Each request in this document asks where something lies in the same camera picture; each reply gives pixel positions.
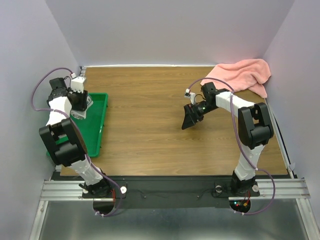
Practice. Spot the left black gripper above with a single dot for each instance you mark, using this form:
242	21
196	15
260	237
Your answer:
82	105

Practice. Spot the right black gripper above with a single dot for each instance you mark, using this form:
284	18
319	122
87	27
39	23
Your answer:
191	116

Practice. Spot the rabbit print towel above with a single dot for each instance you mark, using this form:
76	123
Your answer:
82	114

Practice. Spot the pink towel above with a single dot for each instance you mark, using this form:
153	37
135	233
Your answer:
248	74

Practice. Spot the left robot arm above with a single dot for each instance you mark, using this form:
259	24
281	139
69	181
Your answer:
94	183

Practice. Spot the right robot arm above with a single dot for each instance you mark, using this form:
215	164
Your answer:
251	123

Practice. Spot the green plastic tray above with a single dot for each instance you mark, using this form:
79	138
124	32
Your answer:
96	125

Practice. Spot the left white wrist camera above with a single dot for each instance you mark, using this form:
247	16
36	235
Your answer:
77	83

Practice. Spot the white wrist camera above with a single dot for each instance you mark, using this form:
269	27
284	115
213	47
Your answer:
190	95
77	83

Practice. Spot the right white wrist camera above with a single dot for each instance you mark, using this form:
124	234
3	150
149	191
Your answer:
190	95

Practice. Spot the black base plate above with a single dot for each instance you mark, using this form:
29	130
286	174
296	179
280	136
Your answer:
170	192

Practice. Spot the aluminium frame rail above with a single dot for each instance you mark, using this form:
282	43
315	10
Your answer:
142	137

